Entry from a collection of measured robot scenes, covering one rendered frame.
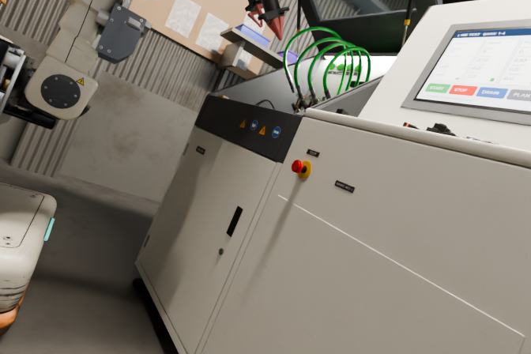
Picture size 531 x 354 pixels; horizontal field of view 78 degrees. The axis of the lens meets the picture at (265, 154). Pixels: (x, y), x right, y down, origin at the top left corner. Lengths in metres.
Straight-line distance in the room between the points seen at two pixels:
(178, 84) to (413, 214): 2.60
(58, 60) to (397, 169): 1.01
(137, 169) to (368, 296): 2.58
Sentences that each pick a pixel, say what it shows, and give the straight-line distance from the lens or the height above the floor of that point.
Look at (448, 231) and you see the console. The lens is 0.71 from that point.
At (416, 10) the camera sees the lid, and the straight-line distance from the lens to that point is 1.56.
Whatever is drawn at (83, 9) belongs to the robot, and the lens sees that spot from 1.26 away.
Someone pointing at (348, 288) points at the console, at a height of 0.60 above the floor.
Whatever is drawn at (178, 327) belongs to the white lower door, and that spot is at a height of 0.12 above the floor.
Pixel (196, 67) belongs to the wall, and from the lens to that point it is 3.11.
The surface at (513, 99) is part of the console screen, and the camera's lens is 1.06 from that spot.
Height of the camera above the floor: 0.80
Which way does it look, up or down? level
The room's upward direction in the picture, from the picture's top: 23 degrees clockwise
